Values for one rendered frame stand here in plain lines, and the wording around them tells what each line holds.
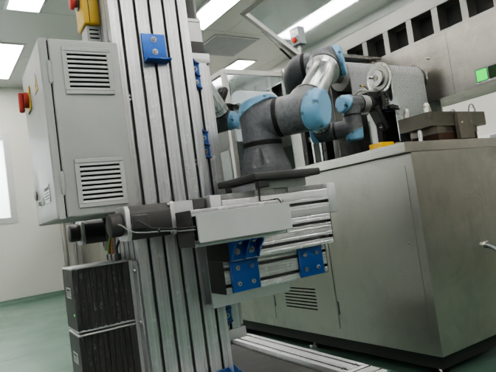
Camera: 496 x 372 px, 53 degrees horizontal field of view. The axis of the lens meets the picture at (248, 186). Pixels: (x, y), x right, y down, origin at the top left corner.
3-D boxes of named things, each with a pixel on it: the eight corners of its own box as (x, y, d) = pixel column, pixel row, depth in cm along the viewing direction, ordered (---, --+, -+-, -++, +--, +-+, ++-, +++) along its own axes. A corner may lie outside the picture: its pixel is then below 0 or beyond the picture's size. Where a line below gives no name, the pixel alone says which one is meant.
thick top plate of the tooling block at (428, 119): (399, 133, 217) (397, 119, 217) (455, 131, 239) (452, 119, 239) (430, 125, 204) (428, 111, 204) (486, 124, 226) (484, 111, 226)
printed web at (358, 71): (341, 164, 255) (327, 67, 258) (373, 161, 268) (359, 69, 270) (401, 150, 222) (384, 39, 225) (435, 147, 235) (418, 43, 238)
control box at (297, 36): (289, 46, 279) (286, 29, 280) (297, 48, 283) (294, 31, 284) (298, 42, 274) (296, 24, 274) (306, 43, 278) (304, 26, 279)
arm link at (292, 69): (270, 78, 178) (314, 151, 215) (299, 70, 173) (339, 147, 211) (271, 54, 184) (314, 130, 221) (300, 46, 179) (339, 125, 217)
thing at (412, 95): (396, 121, 223) (390, 80, 224) (429, 120, 236) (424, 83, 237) (397, 121, 223) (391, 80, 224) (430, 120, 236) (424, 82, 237)
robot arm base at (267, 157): (258, 173, 138) (254, 138, 138) (232, 180, 151) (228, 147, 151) (302, 170, 145) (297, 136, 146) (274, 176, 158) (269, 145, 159)
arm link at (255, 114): (252, 147, 157) (246, 105, 157) (292, 139, 151) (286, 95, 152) (235, 145, 146) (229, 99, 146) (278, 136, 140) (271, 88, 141)
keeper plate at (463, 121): (457, 139, 212) (453, 114, 213) (471, 138, 218) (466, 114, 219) (462, 137, 210) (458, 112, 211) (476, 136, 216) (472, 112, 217)
